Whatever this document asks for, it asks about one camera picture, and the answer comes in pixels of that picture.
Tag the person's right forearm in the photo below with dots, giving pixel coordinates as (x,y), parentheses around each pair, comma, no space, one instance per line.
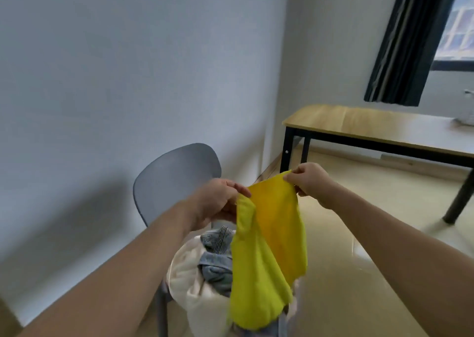
(407,259)

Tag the black framed window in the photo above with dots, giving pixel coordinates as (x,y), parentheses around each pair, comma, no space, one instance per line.
(455,64)

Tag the tan wooden panel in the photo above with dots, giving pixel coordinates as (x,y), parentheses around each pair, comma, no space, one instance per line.
(7,322)

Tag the wooden table with black legs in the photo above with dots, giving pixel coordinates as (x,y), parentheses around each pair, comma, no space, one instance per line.
(370,123)

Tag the white plastic basket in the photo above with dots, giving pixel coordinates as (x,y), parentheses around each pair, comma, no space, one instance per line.
(467,112)

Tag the cream white garment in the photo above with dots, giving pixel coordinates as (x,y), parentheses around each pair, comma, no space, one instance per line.
(192,292)

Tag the blue grey towel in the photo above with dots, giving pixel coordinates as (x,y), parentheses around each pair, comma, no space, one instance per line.
(218,273)

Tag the person's left hand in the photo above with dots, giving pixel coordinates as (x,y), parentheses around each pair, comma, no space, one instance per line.
(213,203)

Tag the grey plastic chair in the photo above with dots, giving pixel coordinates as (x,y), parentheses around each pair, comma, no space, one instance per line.
(174,177)

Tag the wide dark curtain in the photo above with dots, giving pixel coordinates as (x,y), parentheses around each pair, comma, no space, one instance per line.
(411,40)

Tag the yellow cloth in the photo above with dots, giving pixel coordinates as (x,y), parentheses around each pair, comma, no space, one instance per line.
(263,255)

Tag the person's left forearm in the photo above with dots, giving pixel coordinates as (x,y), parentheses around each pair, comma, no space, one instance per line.
(111,277)

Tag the person's right hand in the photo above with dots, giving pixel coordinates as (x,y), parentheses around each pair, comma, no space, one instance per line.
(314,181)

